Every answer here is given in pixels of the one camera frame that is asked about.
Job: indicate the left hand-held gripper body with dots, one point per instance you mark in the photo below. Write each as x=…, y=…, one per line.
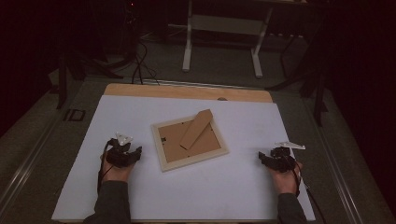
x=120, y=155

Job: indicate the person's right hand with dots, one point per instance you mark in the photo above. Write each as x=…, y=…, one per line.
x=285, y=183

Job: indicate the metal floor rail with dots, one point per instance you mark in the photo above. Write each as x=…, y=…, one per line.
x=337, y=168
x=28, y=168

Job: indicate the white table mat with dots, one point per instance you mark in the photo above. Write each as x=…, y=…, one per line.
x=193, y=193

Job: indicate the person's left hand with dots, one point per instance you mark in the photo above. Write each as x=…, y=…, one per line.
x=116, y=174

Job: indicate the dark equipment rack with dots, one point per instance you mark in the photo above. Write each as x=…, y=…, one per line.
x=129, y=31

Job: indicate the white metal desk frame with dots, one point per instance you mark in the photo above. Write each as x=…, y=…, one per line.
x=224, y=25

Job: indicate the wooden picture frame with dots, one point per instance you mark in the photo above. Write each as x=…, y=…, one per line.
x=174, y=146

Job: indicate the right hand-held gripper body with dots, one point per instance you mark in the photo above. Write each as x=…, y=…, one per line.
x=283, y=161

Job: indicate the black rectangular floor bracket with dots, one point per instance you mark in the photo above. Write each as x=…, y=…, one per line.
x=69, y=115

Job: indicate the black metal stand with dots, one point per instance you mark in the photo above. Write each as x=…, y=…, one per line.
x=62, y=84
x=319, y=93

